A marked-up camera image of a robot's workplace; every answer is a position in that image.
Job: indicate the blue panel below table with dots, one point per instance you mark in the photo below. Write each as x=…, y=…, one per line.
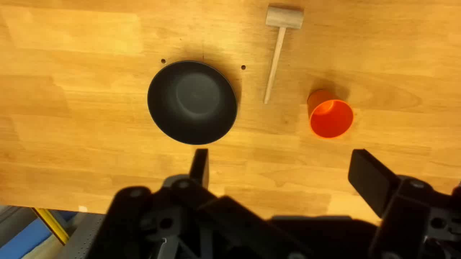
x=20, y=239

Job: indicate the yellow metal bar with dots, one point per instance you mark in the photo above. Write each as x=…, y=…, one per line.
x=53, y=225

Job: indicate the orange plastic cup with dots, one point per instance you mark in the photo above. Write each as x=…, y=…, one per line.
x=332, y=120

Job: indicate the black bowl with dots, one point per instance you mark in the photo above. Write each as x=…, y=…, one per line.
x=192, y=101

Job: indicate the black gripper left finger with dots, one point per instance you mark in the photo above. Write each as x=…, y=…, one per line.
x=200, y=166

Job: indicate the wooden mallet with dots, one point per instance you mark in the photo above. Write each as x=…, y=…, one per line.
x=285, y=18

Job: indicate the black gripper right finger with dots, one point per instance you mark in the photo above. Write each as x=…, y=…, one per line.
x=372, y=178

